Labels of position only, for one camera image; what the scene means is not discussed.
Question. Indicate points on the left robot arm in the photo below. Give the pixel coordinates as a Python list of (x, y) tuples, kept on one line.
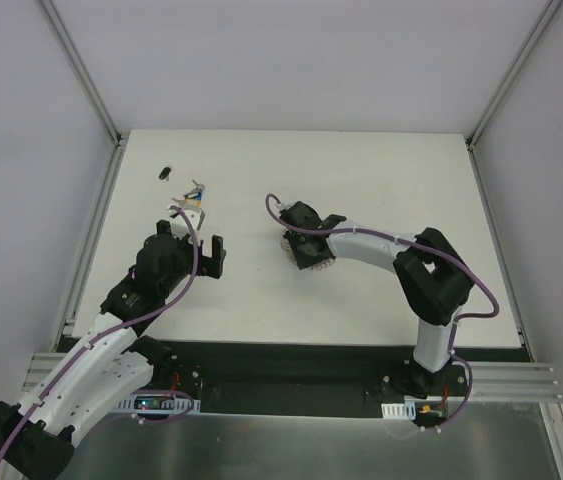
[(112, 360)]

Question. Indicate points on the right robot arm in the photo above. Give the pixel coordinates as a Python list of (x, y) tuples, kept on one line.
[(426, 266)]

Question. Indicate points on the black key fob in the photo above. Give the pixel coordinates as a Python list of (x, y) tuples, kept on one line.
[(165, 173)]

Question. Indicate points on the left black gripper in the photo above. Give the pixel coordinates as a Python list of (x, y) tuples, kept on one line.
[(193, 248)]

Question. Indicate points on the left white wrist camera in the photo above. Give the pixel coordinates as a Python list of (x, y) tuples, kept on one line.
[(183, 217)]

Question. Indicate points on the blue tag key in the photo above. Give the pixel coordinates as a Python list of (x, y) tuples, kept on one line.
[(196, 193)]

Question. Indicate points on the left aluminium frame post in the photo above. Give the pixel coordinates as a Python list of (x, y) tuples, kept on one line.
[(76, 63)]

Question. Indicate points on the right white cable duct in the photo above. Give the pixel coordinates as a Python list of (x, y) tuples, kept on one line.
[(399, 411)]

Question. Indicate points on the white cable duct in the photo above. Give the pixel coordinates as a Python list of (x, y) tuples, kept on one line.
[(151, 404), (399, 411)]

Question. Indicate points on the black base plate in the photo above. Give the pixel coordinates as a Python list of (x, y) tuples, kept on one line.
[(340, 381)]

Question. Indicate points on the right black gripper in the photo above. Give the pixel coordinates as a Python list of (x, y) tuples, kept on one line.
[(302, 248)]

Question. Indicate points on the right aluminium frame post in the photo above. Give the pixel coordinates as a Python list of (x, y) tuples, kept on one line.
[(538, 30)]

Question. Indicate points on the yellow tag key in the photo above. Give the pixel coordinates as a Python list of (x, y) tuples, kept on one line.
[(187, 202)]

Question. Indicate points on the left white cable duct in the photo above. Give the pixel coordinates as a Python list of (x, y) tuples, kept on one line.
[(151, 404)]

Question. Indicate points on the metal disc with keyrings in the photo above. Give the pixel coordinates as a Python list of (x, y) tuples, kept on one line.
[(306, 254)]

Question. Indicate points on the aluminium frame post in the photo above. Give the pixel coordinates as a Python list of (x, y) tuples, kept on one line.
[(76, 63), (538, 30)]

